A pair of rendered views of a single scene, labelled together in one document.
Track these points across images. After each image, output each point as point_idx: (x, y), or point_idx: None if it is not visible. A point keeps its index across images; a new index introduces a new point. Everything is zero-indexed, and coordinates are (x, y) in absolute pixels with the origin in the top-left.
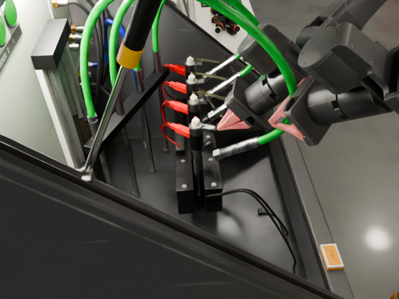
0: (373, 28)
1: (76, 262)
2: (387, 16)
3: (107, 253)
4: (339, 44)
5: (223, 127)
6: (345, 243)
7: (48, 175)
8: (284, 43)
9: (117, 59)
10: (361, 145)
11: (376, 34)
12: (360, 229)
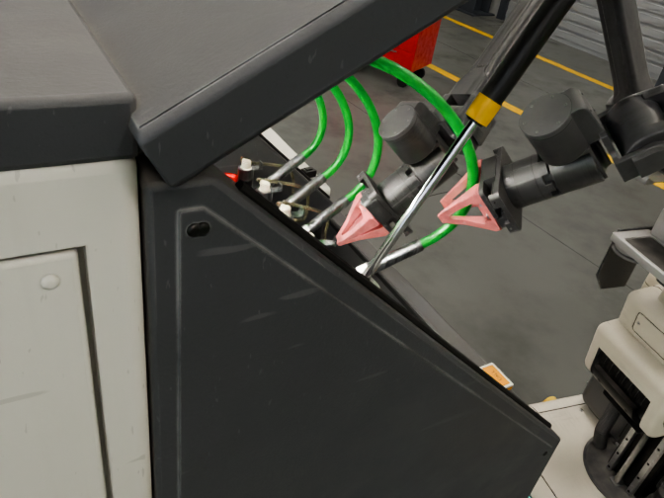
0: (331, 132)
1: (332, 418)
2: (343, 119)
3: (374, 392)
4: (581, 108)
5: (349, 239)
6: None
7: (356, 281)
8: (434, 124)
9: (473, 117)
10: None
11: (337, 140)
12: None
